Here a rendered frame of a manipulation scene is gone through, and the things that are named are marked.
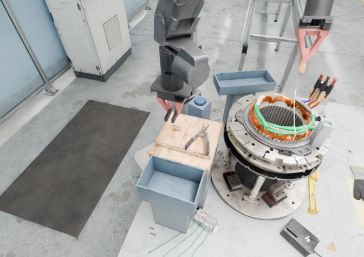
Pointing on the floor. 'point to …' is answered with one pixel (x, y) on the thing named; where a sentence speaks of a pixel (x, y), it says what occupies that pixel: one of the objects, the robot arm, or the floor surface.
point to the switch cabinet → (90, 26)
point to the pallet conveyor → (281, 29)
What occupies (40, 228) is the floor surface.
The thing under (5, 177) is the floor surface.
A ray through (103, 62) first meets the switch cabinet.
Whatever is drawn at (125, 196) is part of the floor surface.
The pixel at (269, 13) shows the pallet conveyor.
